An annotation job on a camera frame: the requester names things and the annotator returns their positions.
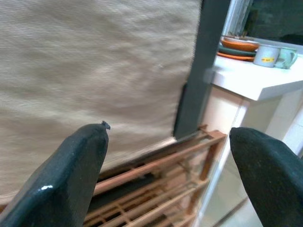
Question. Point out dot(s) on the dark green plate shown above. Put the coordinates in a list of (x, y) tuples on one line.
[(235, 52)]

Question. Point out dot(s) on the beige fabric panel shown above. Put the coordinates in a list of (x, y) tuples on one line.
[(94, 71)]

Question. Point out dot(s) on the dark window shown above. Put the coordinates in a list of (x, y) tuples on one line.
[(272, 19)]

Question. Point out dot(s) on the light green mug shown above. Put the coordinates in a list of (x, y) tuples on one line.
[(286, 58)]

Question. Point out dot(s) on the orange bowl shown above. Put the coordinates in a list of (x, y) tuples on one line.
[(239, 43)]

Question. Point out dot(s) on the dark grey metal post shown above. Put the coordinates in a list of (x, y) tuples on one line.
[(201, 71)]

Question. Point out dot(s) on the white counter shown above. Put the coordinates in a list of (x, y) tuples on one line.
[(248, 99)]

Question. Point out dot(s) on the orange plate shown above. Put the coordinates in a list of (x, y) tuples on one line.
[(234, 56)]

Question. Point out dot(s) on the brown wooden slatted rack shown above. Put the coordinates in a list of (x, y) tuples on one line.
[(151, 184)]

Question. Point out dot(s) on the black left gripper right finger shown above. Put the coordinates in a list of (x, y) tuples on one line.
[(272, 170)]

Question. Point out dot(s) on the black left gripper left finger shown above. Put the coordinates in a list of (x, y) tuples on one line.
[(59, 179)]

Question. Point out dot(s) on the white enamel mug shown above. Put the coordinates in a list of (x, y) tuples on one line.
[(266, 55)]

